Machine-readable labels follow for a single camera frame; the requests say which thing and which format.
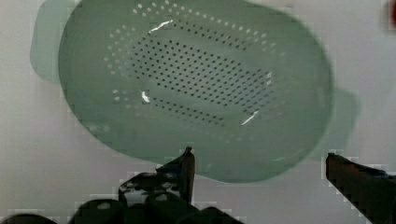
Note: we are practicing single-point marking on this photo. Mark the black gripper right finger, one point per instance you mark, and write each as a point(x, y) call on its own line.
point(371, 191)

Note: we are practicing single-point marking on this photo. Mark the green oval strainer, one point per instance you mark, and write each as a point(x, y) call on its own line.
point(250, 89)

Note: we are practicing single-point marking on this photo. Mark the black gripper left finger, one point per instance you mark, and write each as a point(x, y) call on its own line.
point(176, 176)

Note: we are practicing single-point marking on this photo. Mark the small red strawberry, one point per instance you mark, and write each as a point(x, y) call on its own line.
point(392, 13)

